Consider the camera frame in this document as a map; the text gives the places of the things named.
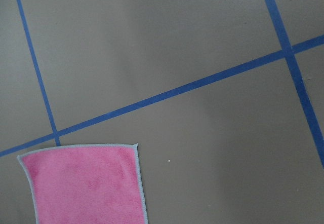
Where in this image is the pink and grey towel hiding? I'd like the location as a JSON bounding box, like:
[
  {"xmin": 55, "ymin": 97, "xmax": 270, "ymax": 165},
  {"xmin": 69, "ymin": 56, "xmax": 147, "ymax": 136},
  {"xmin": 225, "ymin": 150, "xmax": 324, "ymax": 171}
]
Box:
[{"xmin": 17, "ymin": 144, "xmax": 148, "ymax": 223}]

